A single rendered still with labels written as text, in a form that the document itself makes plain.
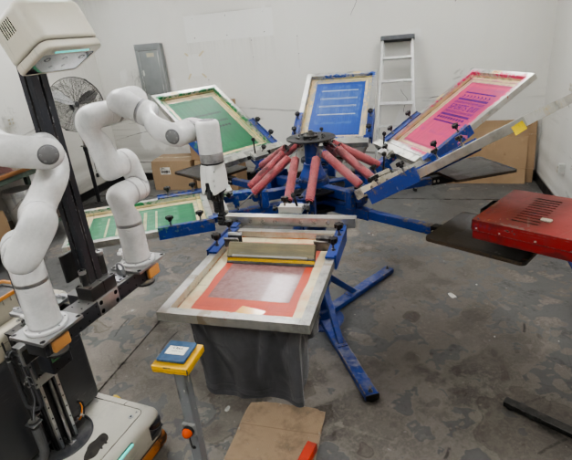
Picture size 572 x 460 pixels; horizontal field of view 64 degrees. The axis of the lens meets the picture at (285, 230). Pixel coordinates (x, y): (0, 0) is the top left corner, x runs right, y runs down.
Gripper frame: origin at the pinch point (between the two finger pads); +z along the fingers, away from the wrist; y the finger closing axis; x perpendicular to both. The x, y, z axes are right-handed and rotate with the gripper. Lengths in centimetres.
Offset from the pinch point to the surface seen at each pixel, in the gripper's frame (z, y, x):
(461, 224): 43, -101, 74
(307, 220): 36, -75, 3
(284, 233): 40, -67, -7
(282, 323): 39.6, 5.0, 21.4
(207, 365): 71, 0, -17
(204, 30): -61, -439, -258
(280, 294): 42.9, -17.4, 11.2
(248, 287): 43.0, -18.9, -3.5
